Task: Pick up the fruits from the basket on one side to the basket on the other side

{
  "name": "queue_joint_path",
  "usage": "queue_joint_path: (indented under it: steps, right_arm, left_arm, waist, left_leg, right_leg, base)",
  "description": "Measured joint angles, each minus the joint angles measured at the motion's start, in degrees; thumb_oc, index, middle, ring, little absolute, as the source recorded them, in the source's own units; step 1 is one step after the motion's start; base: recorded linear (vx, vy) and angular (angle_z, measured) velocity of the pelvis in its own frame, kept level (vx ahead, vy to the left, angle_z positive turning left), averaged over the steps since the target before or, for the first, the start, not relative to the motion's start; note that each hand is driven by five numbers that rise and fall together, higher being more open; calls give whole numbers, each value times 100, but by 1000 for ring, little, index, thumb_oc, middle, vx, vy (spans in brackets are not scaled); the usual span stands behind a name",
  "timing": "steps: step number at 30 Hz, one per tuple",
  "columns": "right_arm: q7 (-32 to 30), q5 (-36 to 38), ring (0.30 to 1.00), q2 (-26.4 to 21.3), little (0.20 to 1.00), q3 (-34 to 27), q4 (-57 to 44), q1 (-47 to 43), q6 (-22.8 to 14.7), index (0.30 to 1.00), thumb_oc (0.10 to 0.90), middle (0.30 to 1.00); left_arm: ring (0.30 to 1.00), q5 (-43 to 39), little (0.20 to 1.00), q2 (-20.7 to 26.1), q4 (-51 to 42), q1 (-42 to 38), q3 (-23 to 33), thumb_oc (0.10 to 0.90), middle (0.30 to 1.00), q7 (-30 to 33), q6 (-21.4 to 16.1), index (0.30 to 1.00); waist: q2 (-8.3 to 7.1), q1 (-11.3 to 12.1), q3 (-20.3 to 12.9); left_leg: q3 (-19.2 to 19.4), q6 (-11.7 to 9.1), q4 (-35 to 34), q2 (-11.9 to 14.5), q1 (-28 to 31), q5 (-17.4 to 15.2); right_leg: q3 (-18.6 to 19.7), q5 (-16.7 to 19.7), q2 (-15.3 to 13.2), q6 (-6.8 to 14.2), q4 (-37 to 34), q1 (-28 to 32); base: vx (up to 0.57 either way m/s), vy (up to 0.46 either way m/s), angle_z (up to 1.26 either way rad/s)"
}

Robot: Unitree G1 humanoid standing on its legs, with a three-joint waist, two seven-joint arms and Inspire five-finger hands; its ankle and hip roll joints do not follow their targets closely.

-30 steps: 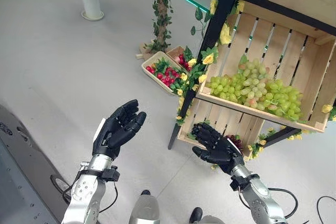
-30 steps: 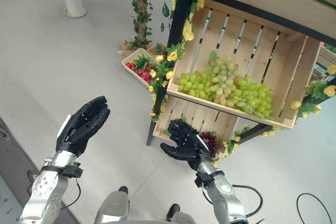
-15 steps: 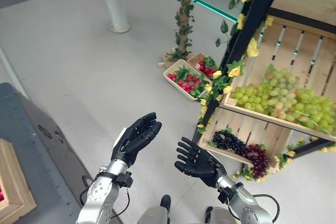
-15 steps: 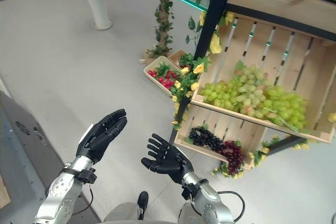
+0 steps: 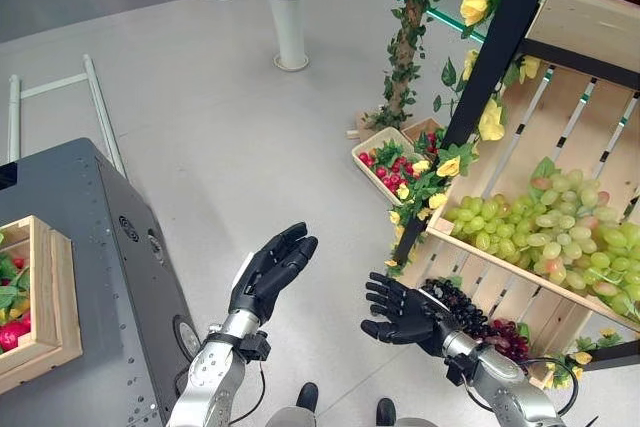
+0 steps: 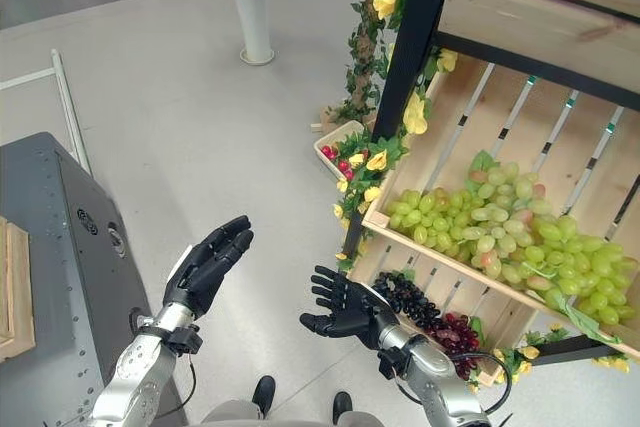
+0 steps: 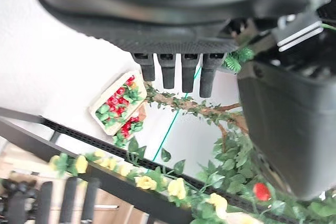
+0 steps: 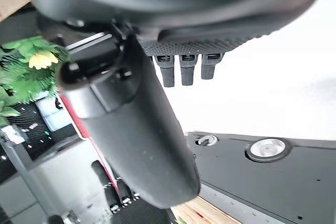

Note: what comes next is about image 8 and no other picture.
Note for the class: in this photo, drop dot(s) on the light wooden board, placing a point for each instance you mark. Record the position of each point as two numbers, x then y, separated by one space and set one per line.
199 212

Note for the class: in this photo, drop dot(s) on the black carbon-fibre equipment case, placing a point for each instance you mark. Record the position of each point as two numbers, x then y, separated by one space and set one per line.
34 132

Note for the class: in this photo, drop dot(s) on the black metal panel with bolts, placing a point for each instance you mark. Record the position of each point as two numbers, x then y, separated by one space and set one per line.
262 179

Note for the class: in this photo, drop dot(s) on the green artificial plant yellow flower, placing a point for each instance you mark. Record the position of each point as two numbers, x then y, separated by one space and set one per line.
23 77

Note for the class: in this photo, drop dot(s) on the grey metal post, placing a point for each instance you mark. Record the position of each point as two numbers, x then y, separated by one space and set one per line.
29 176

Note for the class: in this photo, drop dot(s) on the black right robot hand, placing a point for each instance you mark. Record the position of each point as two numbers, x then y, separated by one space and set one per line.
136 129

